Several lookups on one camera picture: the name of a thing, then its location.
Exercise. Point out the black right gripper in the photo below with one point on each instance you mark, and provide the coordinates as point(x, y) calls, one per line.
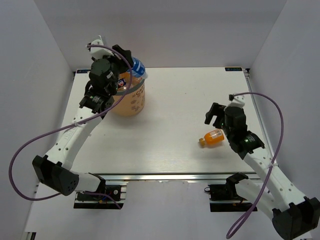
point(216, 110)

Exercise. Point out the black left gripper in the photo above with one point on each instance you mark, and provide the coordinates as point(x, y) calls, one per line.
point(128, 52)

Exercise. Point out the clear bottle with blue label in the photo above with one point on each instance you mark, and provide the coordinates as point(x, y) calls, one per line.
point(138, 71)

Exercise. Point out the orange juice bottle with barcode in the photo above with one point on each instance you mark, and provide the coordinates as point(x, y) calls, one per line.
point(212, 138)

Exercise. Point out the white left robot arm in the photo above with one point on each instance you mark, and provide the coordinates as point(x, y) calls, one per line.
point(54, 169)

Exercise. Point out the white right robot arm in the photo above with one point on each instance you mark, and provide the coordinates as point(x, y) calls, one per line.
point(291, 212)

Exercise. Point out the blue label bottle inside bin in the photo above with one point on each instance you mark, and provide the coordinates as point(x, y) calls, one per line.
point(121, 83)

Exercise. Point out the orange cylindrical bin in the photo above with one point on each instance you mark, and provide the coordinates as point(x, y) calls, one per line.
point(134, 100)

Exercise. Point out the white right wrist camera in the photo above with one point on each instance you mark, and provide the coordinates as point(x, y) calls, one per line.
point(236, 101)

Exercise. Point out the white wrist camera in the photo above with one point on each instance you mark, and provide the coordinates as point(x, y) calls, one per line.
point(236, 101)
point(98, 52)

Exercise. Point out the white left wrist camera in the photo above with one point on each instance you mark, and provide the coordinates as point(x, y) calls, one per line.
point(98, 52)

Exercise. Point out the aluminium table front rail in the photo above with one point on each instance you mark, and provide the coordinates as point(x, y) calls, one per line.
point(167, 177)

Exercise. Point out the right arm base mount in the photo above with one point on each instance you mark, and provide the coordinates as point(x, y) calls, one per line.
point(223, 197)

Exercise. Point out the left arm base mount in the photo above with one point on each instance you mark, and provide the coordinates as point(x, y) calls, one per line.
point(113, 198)

